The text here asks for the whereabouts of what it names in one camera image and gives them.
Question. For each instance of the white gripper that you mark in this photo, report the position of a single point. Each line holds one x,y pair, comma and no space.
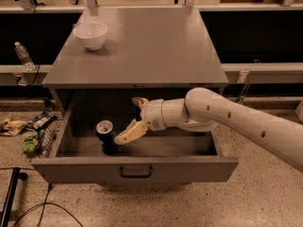
151,113

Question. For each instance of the blue pepsi can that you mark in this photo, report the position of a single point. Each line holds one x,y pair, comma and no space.
106,133

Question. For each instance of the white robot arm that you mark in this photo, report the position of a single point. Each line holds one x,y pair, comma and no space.
202,110

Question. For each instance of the grey open top drawer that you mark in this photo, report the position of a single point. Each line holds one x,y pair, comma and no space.
175,156

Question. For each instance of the grey metal cabinet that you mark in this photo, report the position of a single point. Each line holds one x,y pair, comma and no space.
145,48

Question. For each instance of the checkered snack bag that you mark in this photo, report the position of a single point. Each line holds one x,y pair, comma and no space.
50,134

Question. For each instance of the white ceramic bowl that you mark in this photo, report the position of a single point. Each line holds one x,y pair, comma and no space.
92,35

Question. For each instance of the blue white snack bag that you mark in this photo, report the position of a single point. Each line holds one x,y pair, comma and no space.
40,121

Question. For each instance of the green snack bag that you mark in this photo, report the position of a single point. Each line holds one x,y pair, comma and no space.
32,141

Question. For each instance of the yellow snack bag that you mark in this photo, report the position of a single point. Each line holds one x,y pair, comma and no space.
10,127

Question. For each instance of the clear plastic water bottle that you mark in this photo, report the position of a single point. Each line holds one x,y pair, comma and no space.
24,57

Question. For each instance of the black metal stand bar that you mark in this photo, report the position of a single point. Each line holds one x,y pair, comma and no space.
16,175

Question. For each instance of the black drawer handle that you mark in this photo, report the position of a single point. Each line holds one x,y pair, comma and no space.
135,172

